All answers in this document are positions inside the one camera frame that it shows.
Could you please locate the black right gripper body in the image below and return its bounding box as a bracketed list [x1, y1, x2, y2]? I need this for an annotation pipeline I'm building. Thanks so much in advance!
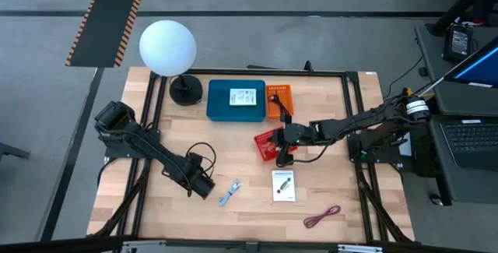
[276, 114, 313, 149]

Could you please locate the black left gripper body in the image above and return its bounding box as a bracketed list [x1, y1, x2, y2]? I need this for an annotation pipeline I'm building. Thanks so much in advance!
[171, 153, 209, 192]

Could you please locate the white box with grey print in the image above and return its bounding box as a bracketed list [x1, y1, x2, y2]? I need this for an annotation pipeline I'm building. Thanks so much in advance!
[229, 87, 258, 107]

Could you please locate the blue plastic bin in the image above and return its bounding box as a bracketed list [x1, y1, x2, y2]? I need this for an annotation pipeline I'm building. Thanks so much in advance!
[205, 79, 268, 124]

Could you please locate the red slotted plastic basket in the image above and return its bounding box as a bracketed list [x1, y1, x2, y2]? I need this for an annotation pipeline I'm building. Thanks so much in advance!
[253, 127, 299, 163]

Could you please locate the white card reader box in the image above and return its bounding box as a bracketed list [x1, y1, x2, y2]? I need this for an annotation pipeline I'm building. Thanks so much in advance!
[271, 169, 296, 203]

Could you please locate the orange slotted plastic basket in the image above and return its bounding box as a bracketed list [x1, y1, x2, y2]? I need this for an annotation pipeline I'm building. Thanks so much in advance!
[265, 84, 296, 120]

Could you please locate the white globe table lamp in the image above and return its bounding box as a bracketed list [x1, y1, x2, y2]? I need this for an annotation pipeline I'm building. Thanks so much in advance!
[139, 19, 204, 107]

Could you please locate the thin white rod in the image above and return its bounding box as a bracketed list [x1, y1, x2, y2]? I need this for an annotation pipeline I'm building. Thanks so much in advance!
[418, 76, 447, 97]

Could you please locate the grey side desk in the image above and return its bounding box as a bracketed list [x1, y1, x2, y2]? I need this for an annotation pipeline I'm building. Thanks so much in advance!
[414, 23, 498, 207]

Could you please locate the black hazard-striped floor mat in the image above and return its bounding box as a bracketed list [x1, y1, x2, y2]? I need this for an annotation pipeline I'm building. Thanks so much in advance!
[65, 0, 150, 69]

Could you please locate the dark laptop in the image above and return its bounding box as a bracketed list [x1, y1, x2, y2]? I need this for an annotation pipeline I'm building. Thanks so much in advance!
[439, 118, 498, 172]

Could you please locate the grey chair foot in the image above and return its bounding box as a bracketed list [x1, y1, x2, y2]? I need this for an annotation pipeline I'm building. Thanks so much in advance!
[0, 142, 31, 161]

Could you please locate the black power adapter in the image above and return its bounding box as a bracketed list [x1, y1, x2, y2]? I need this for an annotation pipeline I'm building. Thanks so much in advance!
[442, 25, 475, 64]

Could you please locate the computer monitor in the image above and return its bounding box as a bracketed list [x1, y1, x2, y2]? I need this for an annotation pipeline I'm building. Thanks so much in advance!
[443, 37, 498, 90]

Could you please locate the black desk stand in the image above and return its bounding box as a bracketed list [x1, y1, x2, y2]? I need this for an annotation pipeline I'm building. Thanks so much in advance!
[426, 0, 498, 38]

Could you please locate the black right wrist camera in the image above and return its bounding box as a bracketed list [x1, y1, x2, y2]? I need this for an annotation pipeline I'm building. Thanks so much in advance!
[275, 143, 296, 168]

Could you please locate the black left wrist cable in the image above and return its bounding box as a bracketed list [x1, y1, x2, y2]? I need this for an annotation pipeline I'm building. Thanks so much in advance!
[185, 142, 218, 178]

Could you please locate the light blue coiled cable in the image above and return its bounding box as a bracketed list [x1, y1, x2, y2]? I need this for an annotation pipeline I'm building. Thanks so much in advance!
[217, 181, 241, 207]

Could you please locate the black aluminium table frame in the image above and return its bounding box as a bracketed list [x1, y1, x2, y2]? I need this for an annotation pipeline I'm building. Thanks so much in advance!
[87, 60, 416, 253]

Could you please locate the magenta coiled cable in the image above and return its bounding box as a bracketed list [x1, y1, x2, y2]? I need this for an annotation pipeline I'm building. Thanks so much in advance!
[303, 205, 342, 230]

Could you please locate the silver aluminium bracket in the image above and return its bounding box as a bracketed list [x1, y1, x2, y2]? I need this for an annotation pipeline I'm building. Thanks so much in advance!
[122, 240, 167, 253]
[337, 244, 384, 253]

